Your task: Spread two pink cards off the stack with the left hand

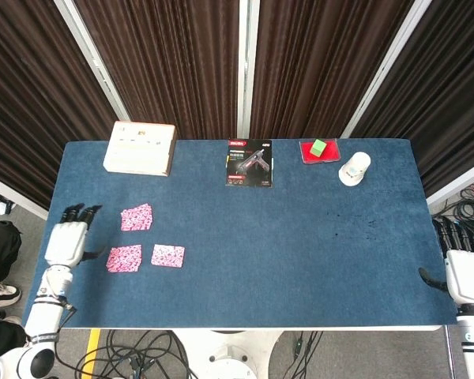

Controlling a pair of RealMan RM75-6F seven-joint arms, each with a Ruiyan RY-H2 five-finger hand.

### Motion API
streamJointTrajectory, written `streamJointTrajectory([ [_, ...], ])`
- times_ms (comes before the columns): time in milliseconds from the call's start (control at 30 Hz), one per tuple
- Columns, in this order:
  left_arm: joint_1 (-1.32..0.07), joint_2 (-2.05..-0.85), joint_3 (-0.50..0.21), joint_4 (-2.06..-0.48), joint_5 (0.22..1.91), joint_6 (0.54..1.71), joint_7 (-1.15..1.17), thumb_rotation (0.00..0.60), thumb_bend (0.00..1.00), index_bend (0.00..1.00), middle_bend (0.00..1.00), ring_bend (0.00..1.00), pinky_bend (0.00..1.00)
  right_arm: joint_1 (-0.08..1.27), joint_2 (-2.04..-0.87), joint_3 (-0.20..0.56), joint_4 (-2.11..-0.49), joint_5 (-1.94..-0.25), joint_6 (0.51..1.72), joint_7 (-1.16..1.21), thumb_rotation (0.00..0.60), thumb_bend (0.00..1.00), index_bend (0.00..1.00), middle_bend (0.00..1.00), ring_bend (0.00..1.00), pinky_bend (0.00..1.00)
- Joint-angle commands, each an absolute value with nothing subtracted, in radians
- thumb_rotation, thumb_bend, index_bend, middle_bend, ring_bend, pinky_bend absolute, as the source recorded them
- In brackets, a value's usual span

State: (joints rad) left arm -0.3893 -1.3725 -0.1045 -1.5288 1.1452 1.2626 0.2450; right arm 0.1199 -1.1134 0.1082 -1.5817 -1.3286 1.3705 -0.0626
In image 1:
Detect white black sneaker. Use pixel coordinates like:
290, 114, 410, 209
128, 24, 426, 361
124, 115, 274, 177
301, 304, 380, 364
0, 282, 22, 310

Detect person in black clothes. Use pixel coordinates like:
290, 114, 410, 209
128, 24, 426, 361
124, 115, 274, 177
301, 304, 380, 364
0, 220, 27, 360

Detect black glue gun package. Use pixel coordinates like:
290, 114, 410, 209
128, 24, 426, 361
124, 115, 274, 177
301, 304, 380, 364
224, 138, 275, 189

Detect white partition post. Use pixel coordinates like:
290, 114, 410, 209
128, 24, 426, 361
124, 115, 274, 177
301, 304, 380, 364
0, 171, 49, 220
54, 0, 131, 122
239, 0, 261, 139
341, 0, 434, 139
425, 156, 474, 207

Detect pink patterned sponge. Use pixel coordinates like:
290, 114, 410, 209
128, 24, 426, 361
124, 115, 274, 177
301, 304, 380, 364
106, 244, 143, 273
150, 243, 186, 268
120, 203, 154, 232

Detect black cable with green plug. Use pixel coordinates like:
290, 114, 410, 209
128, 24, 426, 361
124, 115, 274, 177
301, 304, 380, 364
288, 330, 325, 379

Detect red tray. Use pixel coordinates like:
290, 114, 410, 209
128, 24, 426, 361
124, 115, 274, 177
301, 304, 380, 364
299, 137, 342, 165

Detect brown pleated curtain panel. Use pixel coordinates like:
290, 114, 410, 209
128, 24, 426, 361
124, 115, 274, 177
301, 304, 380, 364
0, 0, 122, 210
249, 0, 415, 140
353, 0, 474, 198
73, 0, 246, 140

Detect white table pedestal base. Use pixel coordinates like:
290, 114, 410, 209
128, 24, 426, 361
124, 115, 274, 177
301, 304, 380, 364
173, 329, 285, 379

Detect tangled cables beside partition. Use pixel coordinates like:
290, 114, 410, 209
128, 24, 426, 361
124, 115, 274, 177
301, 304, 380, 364
430, 181, 474, 222

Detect white cardboard box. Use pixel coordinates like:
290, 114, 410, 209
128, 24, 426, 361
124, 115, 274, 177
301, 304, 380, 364
103, 121, 178, 178

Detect black floor cable bundle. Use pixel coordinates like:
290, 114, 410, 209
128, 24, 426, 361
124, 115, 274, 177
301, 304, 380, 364
55, 329, 190, 379

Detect upside-down white paper cups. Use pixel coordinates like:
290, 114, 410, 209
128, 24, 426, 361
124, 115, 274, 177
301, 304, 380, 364
337, 152, 372, 187

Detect blue table cloth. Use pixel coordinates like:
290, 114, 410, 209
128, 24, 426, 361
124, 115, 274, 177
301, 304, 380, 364
21, 137, 459, 328

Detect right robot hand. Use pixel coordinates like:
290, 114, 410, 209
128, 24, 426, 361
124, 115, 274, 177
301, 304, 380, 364
418, 216, 474, 306

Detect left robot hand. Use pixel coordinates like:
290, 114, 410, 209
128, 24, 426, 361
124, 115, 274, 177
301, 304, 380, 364
44, 204, 107, 270

